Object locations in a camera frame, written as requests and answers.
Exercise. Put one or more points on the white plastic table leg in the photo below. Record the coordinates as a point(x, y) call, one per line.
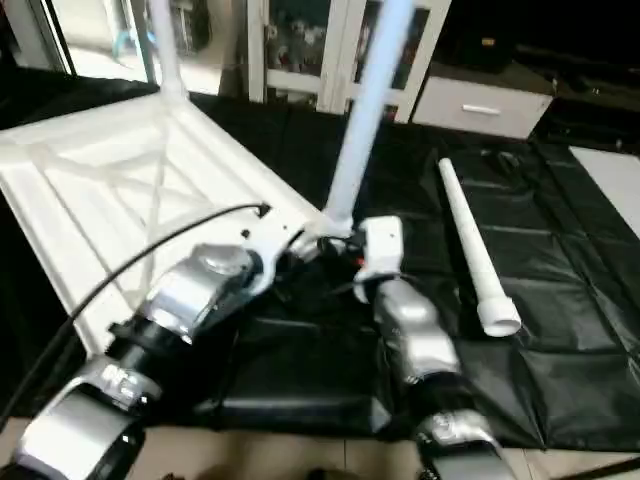
point(475, 250)
point(167, 50)
point(365, 110)

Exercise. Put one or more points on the white plastic table top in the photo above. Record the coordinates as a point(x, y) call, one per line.
point(120, 190)

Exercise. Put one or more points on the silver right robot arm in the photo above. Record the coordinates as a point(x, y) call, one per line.
point(430, 370)

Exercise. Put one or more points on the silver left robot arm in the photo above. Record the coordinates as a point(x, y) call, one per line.
point(170, 330)

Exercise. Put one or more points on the black work mat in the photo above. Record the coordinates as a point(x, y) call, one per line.
point(330, 360)

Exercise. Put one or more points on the white drawer unit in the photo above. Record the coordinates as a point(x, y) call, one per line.
point(480, 105)

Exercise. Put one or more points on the white glass door cabinet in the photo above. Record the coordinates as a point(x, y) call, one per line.
point(310, 50)

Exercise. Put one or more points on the white flat board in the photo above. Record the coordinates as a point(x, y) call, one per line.
point(610, 180)

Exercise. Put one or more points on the white framed glass door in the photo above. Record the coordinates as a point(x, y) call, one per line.
point(100, 35)

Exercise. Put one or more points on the black stand leg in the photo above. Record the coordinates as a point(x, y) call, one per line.
point(600, 468)

